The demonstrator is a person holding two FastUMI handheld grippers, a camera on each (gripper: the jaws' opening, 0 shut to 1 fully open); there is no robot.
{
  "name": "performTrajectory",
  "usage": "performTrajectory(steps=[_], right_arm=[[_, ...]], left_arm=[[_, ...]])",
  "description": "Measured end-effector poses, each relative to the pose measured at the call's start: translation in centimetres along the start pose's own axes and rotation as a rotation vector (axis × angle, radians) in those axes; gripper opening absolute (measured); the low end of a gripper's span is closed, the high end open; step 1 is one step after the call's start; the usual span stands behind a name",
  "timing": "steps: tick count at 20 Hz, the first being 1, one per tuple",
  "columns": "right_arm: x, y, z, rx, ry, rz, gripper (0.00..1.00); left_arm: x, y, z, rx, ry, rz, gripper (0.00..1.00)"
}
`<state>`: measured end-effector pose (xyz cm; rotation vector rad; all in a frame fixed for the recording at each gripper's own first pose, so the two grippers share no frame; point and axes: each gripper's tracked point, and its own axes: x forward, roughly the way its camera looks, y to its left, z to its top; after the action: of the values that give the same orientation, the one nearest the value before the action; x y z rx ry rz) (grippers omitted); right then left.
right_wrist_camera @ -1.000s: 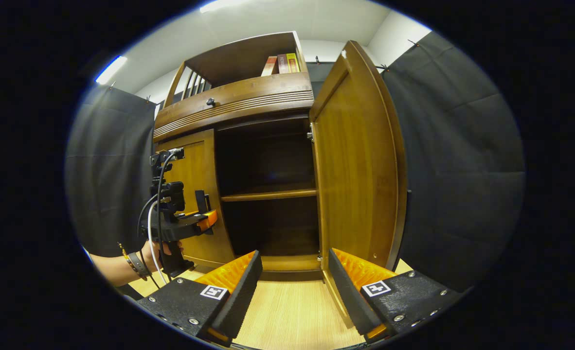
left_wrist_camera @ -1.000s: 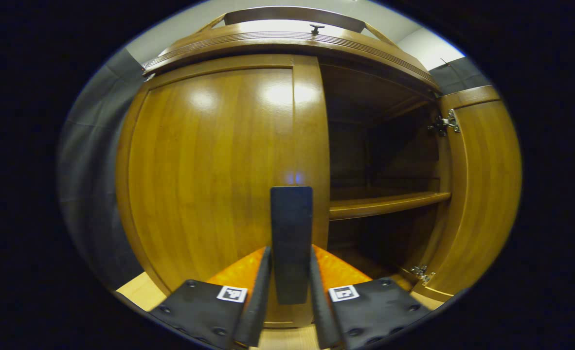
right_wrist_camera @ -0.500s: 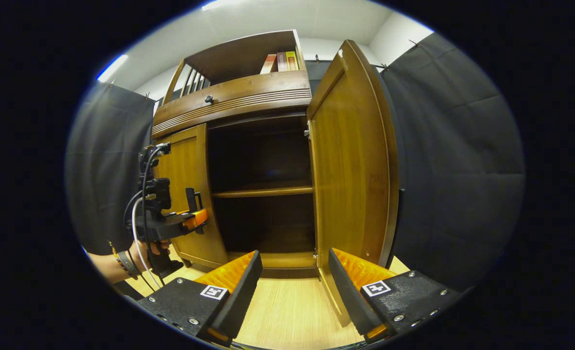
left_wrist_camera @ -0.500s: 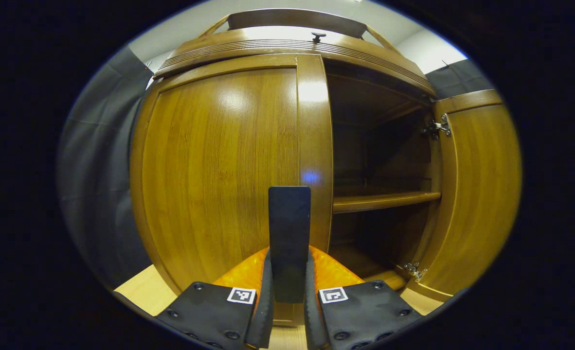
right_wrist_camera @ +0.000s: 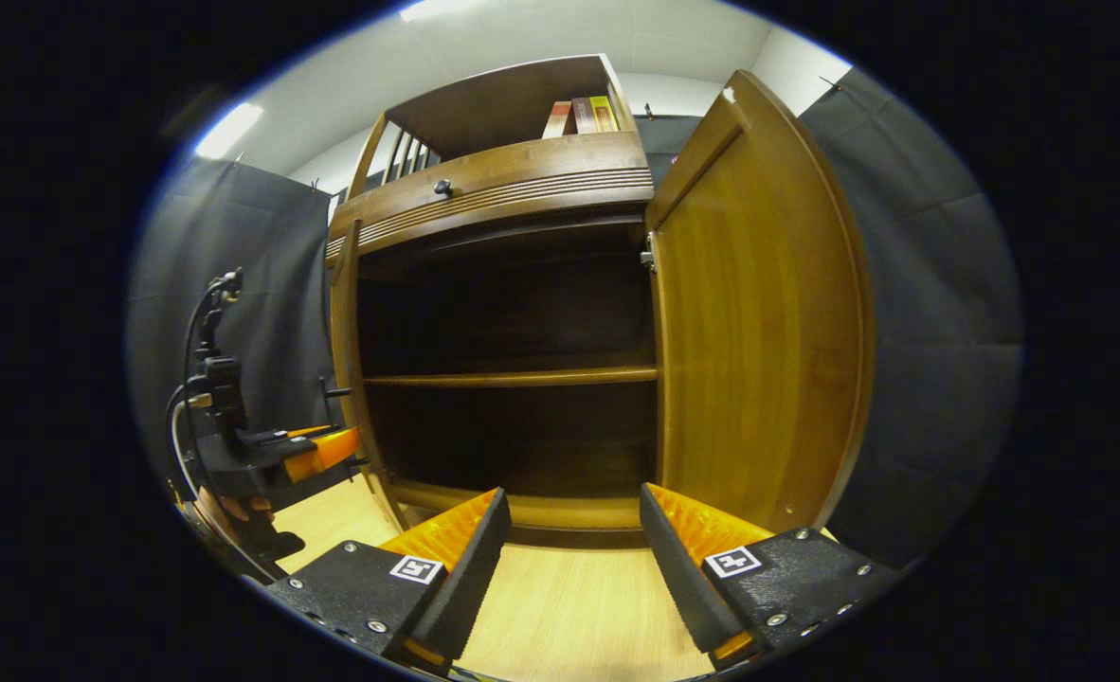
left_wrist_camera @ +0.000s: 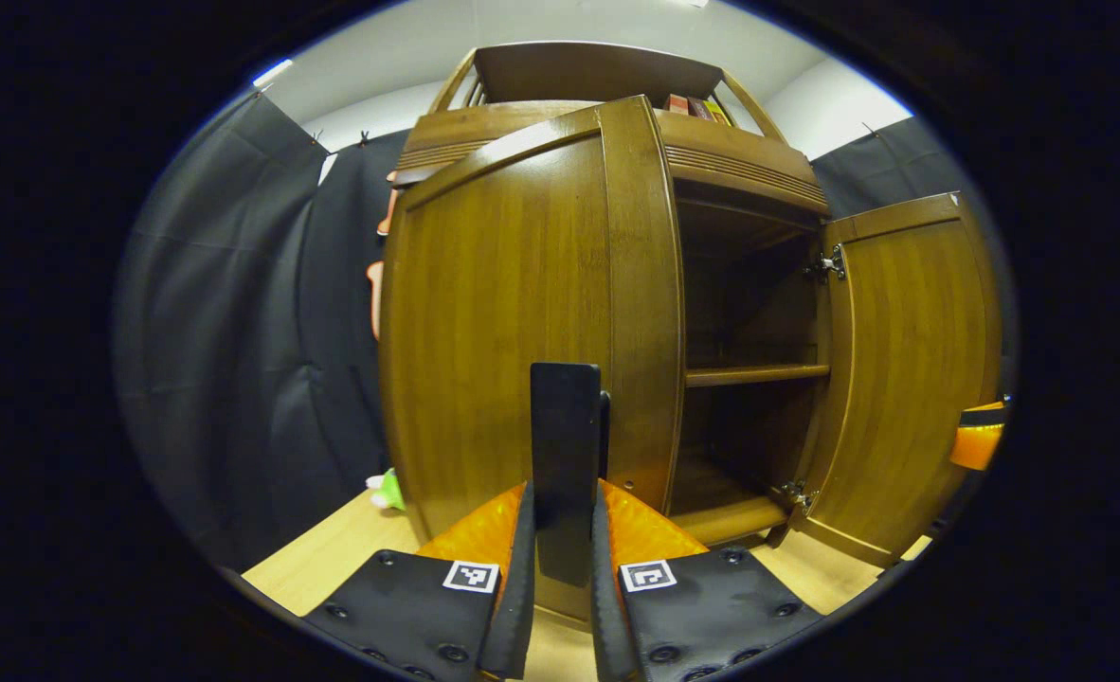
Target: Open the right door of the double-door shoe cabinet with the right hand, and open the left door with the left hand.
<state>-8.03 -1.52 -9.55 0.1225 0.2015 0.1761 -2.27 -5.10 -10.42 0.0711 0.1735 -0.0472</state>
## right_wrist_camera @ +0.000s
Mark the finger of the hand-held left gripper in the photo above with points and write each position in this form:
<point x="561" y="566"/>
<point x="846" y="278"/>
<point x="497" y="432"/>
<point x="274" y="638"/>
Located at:
<point x="276" y="437"/>
<point x="328" y="453"/>

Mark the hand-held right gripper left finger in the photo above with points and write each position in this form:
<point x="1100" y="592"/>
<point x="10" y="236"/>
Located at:
<point x="470" y="578"/>

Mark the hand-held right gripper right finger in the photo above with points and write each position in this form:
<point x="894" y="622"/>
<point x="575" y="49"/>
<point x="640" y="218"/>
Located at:
<point x="683" y="578"/>

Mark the wide wooden cabinet door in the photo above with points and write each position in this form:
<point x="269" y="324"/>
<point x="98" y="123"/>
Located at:
<point x="759" y="332"/>

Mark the wooden double-door shoe cabinet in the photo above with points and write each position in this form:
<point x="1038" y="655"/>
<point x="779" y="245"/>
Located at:
<point x="503" y="175"/>

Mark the metal door hinge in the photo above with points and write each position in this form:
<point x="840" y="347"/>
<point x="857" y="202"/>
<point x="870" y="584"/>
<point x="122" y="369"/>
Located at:
<point x="649" y="254"/>

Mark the wooden inner shelf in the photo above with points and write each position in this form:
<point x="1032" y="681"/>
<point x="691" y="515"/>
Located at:
<point x="513" y="378"/>

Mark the long ceiling light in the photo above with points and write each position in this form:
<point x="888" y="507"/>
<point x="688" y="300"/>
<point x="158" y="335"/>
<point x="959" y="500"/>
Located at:
<point x="228" y="131"/>
<point x="442" y="8"/>

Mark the black backdrop cloth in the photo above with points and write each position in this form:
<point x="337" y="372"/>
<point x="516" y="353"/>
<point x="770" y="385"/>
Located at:
<point x="930" y="332"/>

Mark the brown book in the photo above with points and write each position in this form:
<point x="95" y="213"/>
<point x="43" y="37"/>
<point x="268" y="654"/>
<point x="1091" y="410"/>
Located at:
<point x="584" y="116"/>

